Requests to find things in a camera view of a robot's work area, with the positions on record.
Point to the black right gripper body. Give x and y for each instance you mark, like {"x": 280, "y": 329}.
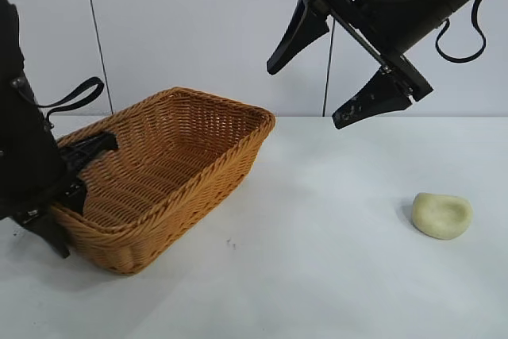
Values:
{"x": 393, "y": 7}

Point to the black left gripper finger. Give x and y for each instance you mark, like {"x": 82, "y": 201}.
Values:
{"x": 49, "y": 232}
{"x": 79, "y": 154}

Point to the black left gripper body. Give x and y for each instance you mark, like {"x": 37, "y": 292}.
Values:
{"x": 24, "y": 156}

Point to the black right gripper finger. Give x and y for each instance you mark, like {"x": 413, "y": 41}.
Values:
{"x": 299, "y": 33}
{"x": 373, "y": 102}

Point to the brown woven wicker basket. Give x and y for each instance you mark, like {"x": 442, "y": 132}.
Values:
{"x": 178, "y": 156}

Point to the pale yellow egg yolk pastry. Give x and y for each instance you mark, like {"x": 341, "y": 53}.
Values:
{"x": 436, "y": 216}

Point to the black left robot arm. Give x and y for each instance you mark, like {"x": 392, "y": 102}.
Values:
{"x": 8, "y": 37}

